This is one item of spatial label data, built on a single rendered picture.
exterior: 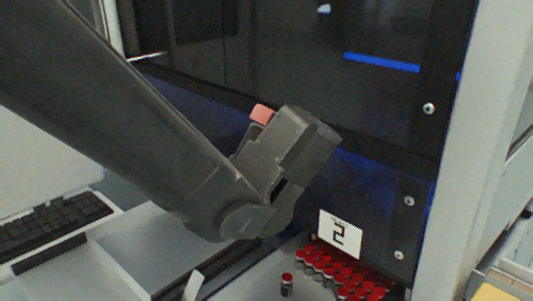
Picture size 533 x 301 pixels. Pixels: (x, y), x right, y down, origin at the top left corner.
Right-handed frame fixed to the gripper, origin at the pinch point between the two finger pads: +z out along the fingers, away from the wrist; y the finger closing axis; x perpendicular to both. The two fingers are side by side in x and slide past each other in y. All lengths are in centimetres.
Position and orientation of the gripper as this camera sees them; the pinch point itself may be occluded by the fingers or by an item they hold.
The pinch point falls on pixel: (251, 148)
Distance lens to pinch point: 57.2
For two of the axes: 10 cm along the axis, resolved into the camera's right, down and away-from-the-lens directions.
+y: 4.7, -8.5, -2.3
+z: -0.9, -3.1, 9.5
